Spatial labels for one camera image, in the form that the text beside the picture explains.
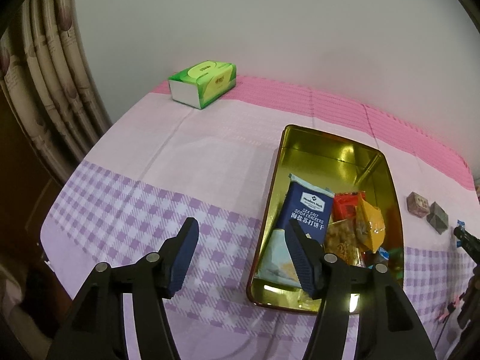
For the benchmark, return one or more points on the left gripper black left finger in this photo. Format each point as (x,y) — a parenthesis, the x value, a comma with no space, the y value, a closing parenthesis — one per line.
(95,324)

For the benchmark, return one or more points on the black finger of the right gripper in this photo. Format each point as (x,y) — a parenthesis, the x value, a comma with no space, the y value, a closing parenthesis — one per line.
(472,247)

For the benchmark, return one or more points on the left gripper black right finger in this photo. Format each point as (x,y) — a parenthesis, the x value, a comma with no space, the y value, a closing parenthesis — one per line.
(389,327)

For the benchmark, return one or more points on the grey sesame cake block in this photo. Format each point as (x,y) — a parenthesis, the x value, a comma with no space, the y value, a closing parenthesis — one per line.
(438,218)

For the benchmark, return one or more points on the brown cake square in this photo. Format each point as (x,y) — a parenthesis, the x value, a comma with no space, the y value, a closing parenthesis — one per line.
(418,205)

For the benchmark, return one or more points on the clear bag nut brittle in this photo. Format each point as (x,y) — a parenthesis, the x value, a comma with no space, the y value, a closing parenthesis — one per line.
(340,239)

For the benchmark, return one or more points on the orange yellow snack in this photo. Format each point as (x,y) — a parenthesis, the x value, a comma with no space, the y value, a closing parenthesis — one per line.
(370,228)

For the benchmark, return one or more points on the red snack packet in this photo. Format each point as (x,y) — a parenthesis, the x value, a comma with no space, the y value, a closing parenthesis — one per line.
(345,205)

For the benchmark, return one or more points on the navy soda cracker pack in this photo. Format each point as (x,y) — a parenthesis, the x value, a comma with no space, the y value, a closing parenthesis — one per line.
(311,206)

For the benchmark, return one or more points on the blue snack pack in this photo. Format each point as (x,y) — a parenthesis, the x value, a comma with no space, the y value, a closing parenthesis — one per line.
(381,256)

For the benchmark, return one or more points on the gold toffee tin box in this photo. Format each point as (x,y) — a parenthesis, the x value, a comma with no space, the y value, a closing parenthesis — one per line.
(318,179)

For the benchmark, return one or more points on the pink purple plaid tablecloth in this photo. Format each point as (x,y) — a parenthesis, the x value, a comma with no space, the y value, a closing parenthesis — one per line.
(163,161)

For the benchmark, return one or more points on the green tissue pack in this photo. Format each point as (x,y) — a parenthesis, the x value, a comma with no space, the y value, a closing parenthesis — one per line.
(200,85)

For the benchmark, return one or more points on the beige patterned curtain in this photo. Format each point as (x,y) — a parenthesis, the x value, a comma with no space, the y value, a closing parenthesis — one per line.
(45,79)

